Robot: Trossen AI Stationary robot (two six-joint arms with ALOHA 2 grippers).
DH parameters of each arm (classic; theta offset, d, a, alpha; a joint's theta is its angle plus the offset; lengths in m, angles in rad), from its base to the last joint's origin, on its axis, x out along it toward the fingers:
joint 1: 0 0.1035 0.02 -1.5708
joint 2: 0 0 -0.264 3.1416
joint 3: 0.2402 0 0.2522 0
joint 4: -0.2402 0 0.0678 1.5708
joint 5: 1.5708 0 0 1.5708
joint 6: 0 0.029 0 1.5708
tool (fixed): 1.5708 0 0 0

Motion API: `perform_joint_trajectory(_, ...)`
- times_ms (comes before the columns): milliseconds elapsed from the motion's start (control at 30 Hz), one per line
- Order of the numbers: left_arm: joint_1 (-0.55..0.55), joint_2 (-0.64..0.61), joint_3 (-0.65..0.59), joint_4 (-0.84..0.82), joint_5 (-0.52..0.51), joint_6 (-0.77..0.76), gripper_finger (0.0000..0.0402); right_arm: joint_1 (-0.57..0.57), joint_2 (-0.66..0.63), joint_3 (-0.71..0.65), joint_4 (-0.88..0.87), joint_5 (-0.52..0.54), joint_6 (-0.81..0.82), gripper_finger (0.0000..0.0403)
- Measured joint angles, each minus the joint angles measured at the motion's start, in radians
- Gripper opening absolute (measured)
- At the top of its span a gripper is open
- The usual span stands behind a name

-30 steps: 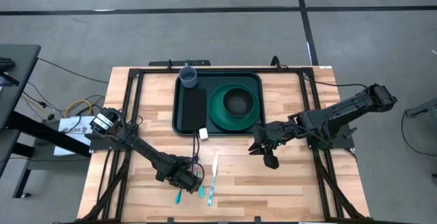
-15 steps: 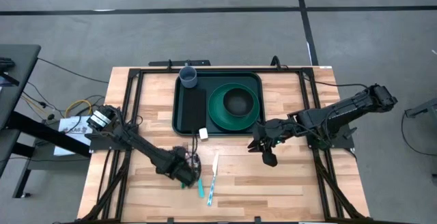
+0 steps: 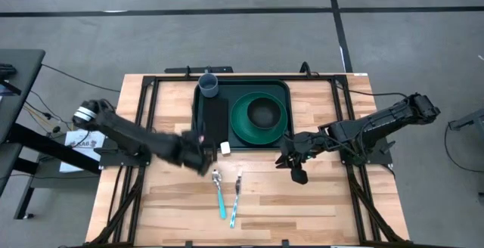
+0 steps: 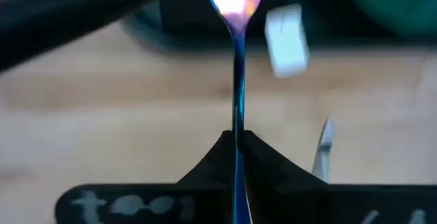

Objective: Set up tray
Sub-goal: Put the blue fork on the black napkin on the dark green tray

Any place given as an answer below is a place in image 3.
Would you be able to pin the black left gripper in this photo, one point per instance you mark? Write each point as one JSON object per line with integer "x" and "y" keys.
{"x": 191, "y": 149}

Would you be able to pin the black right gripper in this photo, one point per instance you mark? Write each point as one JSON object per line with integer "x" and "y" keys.
{"x": 312, "y": 144}

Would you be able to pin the black napkin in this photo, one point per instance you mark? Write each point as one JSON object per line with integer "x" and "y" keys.
{"x": 217, "y": 121}

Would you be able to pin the green plate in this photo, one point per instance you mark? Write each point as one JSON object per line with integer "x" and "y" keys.
{"x": 242, "y": 127}

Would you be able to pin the dark bowl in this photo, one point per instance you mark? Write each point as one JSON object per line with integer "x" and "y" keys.
{"x": 264, "y": 113}

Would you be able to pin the grey mug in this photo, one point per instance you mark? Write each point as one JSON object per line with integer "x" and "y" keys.
{"x": 208, "y": 85}

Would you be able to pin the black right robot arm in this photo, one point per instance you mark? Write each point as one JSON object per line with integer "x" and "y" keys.
{"x": 378, "y": 125}

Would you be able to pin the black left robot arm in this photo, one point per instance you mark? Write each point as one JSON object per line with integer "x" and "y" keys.
{"x": 125, "y": 131}

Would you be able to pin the dark green serving tray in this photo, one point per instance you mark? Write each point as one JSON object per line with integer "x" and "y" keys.
{"x": 242, "y": 86}

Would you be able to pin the small white cube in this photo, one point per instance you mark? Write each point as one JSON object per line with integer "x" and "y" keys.
{"x": 225, "y": 148}

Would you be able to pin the black power strip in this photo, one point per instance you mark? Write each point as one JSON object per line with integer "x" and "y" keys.
{"x": 211, "y": 69}

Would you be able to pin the white printed paper sheet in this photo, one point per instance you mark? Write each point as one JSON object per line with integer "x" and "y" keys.
{"x": 85, "y": 146}

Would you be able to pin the grey desk with black legs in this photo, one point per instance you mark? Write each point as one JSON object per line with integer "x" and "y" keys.
{"x": 22, "y": 81}

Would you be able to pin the black aluminium table frame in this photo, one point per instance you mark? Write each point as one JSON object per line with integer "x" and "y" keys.
{"x": 257, "y": 77}

